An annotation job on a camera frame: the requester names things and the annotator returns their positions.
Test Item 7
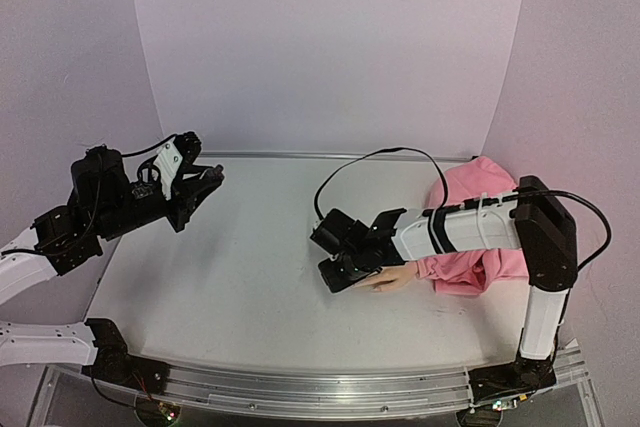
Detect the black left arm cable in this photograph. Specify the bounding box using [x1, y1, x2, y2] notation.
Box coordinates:
[69, 134, 181, 228]

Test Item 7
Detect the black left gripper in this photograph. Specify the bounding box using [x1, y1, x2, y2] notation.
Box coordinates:
[98, 165, 224, 242]

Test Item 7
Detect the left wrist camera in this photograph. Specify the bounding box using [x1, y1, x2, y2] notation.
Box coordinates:
[153, 131, 202, 201]

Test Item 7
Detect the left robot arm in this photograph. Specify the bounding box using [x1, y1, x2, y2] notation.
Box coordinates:
[1, 132, 224, 384]

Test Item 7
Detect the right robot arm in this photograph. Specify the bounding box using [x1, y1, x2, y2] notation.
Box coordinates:
[310, 176, 578, 361]

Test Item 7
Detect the mannequin hand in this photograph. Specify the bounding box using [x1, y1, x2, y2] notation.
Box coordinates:
[357, 263, 419, 293]

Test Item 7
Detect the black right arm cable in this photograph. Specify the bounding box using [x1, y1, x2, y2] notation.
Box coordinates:
[313, 147, 614, 268]

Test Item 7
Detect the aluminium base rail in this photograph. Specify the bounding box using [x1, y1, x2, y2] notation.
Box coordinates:
[29, 341, 606, 427]

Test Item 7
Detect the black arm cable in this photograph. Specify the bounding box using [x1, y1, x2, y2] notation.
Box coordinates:
[69, 134, 181, 228]
[313, 147, 614, 268]

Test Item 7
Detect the pink hoodie cloth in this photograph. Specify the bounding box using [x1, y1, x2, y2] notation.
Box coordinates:
[414, 156, 528, 296]

